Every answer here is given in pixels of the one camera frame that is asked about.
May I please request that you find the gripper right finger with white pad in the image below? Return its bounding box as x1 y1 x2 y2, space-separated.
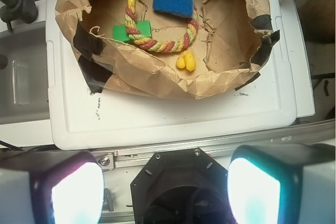
227 143 335 223

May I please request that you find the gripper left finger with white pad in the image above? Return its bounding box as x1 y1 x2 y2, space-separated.
1 151 104 223

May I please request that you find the yellow rubber duck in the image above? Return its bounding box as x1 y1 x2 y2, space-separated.
176 51 196 72

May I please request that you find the white plastic lid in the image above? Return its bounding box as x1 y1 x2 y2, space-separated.
46 0 297 152

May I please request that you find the green block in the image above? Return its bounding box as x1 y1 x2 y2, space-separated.
112 20 152 44

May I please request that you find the black clamp knob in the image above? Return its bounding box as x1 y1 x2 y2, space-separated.
1 0 38 33

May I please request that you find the blue sponge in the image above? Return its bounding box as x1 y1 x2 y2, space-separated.
152 0 194 18

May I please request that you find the aluminium rail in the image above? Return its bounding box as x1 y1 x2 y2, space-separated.
91 119 335 170

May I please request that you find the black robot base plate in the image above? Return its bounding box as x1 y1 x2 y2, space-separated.
130 148 235 223

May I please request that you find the multicolour twisted rope toy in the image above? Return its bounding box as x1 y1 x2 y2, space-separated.
124 0 199 53

